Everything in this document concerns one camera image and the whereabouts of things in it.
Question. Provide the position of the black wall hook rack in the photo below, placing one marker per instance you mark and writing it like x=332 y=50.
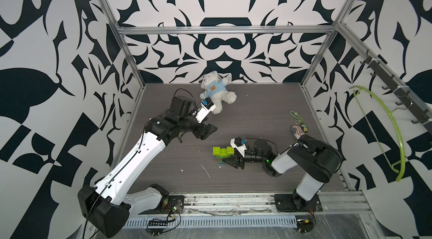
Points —
x=408 y=100

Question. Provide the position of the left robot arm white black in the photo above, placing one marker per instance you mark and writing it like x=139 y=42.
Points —
x=107 y=205

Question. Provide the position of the black usb hub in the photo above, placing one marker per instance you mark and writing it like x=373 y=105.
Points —
x=157 y=224

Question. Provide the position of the flag pattern keychain pouch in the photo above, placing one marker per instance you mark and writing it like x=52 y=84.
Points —
x=297 y=132

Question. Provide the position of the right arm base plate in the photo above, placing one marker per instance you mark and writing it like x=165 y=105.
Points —
x=291 y=203

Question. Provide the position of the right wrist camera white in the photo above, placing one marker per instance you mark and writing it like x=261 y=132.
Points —
x=239 y=146

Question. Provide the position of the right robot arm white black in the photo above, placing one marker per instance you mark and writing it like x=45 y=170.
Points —
x=318 y=159

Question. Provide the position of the black connector box right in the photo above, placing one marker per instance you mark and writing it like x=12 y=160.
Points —
x=304 y=226

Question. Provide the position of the aluminium frame crossbar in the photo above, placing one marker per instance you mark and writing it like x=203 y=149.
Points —
x=226 y=29

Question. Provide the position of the lime lego brick small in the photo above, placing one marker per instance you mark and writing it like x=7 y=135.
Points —
x=230 y=151

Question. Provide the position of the green lego brick long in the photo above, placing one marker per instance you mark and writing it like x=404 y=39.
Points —
x=221 y=162

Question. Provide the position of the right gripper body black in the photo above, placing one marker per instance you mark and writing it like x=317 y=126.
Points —
x=251 y=157

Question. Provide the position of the white vented cable duct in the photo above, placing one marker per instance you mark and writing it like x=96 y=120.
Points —
x=237 y=221

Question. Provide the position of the white teddy bear blue shirt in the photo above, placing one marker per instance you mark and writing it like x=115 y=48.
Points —
x=215 y=89

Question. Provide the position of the lime lego brick long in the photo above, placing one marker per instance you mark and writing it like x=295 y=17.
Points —
x=221 y=153

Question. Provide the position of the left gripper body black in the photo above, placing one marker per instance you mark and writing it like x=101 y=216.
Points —
x=200 y=131

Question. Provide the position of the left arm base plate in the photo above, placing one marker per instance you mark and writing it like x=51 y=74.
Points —
x=169 y=202

